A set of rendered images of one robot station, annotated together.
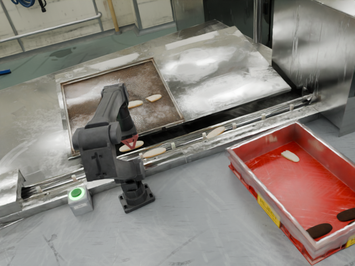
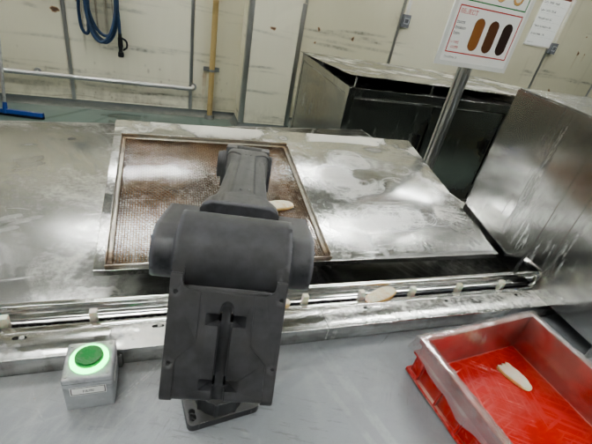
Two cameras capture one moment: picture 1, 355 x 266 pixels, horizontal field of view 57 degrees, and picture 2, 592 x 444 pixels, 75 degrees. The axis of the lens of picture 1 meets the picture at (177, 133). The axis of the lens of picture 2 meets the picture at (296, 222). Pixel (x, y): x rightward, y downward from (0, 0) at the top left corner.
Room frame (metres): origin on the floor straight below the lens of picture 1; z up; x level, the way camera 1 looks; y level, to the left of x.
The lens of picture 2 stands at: (0.41, 0.20, 1.45)
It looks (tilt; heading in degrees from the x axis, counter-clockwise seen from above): 32 degrees down; 349
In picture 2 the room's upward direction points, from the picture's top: 12 degrees clockwise
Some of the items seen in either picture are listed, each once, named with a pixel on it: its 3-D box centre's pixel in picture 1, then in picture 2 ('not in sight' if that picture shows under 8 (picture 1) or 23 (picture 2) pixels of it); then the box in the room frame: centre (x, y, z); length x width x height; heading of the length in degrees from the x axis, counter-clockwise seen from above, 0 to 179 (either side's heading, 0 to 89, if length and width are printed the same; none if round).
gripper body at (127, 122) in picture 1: (124, 122); not in sight; (1.00, 0.19, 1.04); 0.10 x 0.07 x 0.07; 12
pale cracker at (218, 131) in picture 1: (215, 132); (381, 293); (1.08, -0.16, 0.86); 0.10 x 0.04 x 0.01; 123
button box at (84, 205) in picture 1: (81, 202); (92, 379); (0.83, 0.40, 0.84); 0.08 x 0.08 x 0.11; 12
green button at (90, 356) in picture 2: (76, 193); (89, 358); (0.83, 0.40, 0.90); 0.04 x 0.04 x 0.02
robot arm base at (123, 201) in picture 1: (134, 192); (219, 384); (0.82, 0.19, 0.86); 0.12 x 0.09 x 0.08; 109
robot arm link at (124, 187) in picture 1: (128, 173); not in sight; (0.84, 0.20, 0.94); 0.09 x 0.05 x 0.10; 178
